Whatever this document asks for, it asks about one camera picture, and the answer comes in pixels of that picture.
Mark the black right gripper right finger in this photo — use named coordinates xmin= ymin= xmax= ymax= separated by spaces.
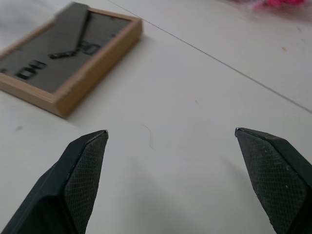
xmin=234 ymin=127 xmax=312 ymax=234

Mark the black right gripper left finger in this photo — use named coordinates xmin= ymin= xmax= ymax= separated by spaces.
xmin=0 ymin=129 xmax=109 ymax=234

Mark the pink object in clear wrap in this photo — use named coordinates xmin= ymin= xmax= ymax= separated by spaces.
xmin=234 ymin=0 xmax=312 ymax=18

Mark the wooden tray with grey insert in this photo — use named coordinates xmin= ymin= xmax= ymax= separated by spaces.
xmin=0 ymin=1 xmax=143 ymax=119

